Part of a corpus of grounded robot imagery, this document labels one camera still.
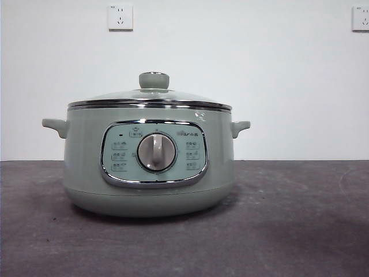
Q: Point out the white wall socket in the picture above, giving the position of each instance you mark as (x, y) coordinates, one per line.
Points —
(121, 17)
(361, 18)

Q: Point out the glass lid with green knob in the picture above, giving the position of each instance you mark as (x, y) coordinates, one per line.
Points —
(153, 80)

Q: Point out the sage green electric cooking pot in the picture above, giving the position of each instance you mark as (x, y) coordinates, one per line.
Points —
(83, 161)

